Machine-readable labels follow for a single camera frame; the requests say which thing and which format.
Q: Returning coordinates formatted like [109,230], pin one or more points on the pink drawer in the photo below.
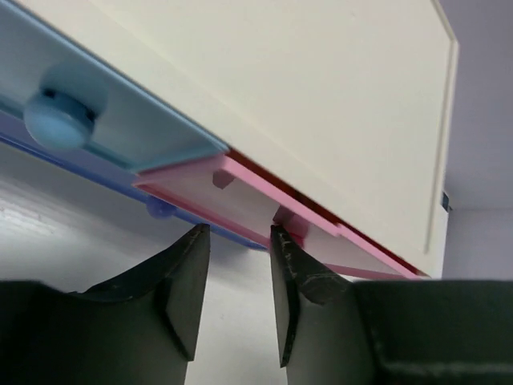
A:
[225,193]

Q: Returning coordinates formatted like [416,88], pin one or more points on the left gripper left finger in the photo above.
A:
[139,327]

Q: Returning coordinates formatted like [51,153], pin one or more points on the light blue small drawer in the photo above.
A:
[70,99]

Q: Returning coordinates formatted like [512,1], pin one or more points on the purple-blue wide drawer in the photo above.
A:
[90,167]

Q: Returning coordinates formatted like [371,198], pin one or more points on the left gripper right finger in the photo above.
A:
[334,331]

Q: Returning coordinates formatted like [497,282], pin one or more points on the white drawer cabinet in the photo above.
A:
[349,102]

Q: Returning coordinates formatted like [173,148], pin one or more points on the blue label sticker right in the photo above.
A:
[445,202]

